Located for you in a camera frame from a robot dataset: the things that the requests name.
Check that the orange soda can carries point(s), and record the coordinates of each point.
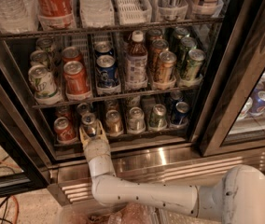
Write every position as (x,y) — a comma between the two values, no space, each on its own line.
(76,78)
(70,54)

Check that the blue pepsi can front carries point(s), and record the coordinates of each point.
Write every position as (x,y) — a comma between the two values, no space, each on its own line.
(107,71)

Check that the green white can front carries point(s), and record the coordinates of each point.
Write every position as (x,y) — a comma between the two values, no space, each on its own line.
(194,62)

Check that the white plastic shelf tray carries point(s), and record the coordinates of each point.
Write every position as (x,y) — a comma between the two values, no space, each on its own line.
(133,11)

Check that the blue pepsi can rear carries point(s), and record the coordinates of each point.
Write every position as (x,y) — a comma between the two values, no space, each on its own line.
(103,48)

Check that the orange gold can front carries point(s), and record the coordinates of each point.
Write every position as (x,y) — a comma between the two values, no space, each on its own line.
(165,67)

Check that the red soda can bottom shelf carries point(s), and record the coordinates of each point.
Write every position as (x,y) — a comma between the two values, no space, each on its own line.
(64,129)

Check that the redbull can rear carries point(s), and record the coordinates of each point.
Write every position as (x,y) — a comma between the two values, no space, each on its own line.
(83,108)

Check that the white green soda can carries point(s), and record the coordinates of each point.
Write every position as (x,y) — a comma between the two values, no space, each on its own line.
(42,81)

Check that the clear water bottle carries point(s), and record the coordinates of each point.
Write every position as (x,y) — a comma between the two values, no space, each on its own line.
(18,16)

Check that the fridge glass door right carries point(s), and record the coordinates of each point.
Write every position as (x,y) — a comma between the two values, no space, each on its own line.
(239,121)

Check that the red cola bottle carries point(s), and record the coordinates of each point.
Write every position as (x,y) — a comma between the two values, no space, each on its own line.
(54,0)

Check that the clear plastic bin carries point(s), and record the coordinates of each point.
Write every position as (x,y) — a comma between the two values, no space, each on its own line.
(91,212)
(167,217)

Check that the silver white can bottom shelf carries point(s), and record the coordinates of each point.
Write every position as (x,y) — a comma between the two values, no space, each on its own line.
(136,120)

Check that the brown tea bottle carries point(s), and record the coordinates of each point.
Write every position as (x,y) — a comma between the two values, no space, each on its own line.
(136,58)

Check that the gold can bottom shelf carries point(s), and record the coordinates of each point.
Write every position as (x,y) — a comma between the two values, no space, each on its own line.
(113,122)

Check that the green can bottom shelf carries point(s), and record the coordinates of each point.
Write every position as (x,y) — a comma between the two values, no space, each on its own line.
(157,118)

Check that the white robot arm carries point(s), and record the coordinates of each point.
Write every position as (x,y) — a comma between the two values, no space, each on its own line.
(238,198)

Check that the silver blue redbull can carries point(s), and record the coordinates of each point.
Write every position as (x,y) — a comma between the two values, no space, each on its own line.
(89,124)

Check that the orange soda can rear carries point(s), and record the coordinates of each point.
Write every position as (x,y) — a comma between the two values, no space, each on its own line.
(70,54)

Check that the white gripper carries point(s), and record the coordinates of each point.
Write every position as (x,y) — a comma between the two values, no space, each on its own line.
(96,146)

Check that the blue can bottom shelf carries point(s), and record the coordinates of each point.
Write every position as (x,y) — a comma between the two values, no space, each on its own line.
(179,113)

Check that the blue pepsi can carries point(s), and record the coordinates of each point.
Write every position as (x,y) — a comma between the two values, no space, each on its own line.
(107,71)
(103,48)

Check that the orange soda can front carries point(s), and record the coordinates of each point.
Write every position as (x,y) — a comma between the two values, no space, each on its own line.
(76,78)

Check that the clear plastic bin left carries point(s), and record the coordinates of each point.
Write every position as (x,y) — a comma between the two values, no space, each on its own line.
(91,212)

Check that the clear plastic bin right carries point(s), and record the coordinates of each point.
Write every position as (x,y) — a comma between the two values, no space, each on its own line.
(167,217)

